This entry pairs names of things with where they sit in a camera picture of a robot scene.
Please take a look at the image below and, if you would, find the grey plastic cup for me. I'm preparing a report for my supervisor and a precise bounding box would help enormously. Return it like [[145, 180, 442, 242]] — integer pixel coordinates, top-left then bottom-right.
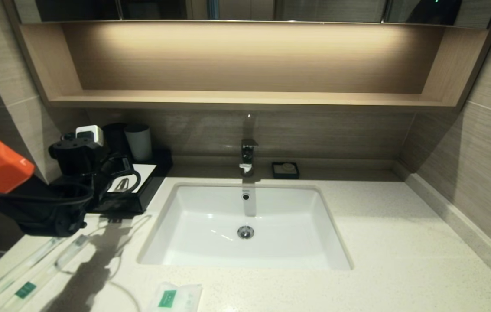
[[124, 124, 153, 163]]

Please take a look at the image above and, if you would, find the white rectangular board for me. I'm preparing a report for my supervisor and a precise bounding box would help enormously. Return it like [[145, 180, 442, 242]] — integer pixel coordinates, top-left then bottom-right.
[[106, 163, 158, 194]]

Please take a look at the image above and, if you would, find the black amenity tray box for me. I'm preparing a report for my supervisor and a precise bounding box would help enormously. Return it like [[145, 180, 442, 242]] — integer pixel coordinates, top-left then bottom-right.
[[84, 149, 174, 215]]

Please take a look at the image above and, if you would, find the black plastic cup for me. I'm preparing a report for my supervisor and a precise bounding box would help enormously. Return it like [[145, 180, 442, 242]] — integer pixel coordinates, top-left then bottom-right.
[[102, 123, 131, 159]]

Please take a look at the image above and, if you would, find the white ceramic sink basin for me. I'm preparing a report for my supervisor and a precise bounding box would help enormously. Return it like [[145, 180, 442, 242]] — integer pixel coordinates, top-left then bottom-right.
[[138, 183, 353, 271]]

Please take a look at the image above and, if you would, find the small sachet green label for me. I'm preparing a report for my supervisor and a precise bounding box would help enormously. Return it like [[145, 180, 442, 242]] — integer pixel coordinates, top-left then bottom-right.
[[145, 282, 204, 312]]

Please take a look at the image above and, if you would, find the chrome faucet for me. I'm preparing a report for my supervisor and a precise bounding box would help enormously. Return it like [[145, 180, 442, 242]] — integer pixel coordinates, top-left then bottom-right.
[[239, 139, 259, 178]]

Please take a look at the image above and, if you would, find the wrapped toothbrush plain packet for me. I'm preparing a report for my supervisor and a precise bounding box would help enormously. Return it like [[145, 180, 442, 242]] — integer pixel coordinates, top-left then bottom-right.
[[0, 236, 67, 305]]

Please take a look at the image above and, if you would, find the wrapped toothbrush green label packet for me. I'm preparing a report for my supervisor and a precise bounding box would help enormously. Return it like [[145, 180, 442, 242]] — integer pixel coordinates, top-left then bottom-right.
[[0, 234, 93, 312]]

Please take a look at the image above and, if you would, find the black soap dish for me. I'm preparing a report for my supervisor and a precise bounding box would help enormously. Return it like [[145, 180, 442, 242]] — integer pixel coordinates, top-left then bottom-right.
[[271, 162, 300, 180]]

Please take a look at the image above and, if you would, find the mirror cabinet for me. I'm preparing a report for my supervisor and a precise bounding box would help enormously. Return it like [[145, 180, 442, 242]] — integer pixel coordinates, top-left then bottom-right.
[[13, 0, 491, 30]]

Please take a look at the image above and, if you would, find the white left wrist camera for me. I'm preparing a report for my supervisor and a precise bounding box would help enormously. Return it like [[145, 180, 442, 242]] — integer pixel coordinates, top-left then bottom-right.
[[75, 124, 104, 147]]

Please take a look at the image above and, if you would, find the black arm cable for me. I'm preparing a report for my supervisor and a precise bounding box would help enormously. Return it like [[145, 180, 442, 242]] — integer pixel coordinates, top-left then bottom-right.
[[0, 165, 143, 206]]

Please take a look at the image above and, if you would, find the wooden wall shelf niche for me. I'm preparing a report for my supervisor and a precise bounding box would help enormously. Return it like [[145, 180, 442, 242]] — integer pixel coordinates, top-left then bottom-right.
[[5, 20, 491, 114]]

